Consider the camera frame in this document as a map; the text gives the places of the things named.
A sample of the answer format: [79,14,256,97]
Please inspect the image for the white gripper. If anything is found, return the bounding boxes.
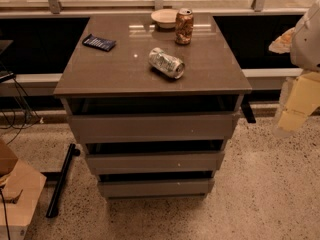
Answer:
[272,71,320,138]

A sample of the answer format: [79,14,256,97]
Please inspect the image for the grey bottom drawer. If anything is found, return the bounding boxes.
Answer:
[97,179,214,198]

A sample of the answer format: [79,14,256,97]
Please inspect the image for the grey drawer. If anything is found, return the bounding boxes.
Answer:
[86,152,224,175]
[97,179,214,198]
[68,113,239,144]

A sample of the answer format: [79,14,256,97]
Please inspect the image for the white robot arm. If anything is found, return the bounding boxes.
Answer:
[269,0,320,137]

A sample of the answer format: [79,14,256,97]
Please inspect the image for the grey drawer cabinet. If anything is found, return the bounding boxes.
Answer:
[54,14,251,183]

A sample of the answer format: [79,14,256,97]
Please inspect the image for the grey middle drawer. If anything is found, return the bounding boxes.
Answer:
[86,152,224,175]

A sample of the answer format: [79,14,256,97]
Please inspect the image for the grey top drawer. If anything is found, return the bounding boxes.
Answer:
[68,113,239,144]

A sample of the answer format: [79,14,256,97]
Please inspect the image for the black table leg right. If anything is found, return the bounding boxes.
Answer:
[241,95,256,124]

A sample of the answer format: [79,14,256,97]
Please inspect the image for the silver green lying can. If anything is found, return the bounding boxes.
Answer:
[148,47,184,79]

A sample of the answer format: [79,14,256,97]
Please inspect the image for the orange upright soda can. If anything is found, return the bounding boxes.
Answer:
[175,8,194,45]

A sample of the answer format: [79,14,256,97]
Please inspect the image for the white bowl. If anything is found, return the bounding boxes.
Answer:
[151,9,178,29]

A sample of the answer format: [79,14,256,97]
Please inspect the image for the dark blue snack packet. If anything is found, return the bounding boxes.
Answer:
[82,34,116,52]

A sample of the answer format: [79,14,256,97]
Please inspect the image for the black metal stand leg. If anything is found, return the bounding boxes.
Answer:
[46,144,80,218]

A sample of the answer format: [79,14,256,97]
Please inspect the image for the cardboard box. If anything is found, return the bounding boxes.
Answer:
[0,140,46,240]

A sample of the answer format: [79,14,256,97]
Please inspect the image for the black cables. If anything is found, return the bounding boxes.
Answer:
[0,62,44,145]

